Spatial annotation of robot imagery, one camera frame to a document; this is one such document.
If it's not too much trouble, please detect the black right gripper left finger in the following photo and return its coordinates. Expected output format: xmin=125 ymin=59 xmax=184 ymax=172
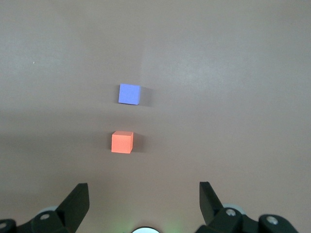
xmin=0 ymin=183 xmax=90 ymax=233

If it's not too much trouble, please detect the purple foam cube block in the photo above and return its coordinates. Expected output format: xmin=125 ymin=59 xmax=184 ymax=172
xmin=118 ymin=83 xmax=142 ymax=106

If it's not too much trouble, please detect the orange foam cube block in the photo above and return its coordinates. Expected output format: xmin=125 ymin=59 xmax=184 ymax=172
xmin=111 ymin=131 xmax=135 ymax=154

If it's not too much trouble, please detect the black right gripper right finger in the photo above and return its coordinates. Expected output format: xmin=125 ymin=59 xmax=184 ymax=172
xmin=195 ymin=181 xmax=298 ymax=233

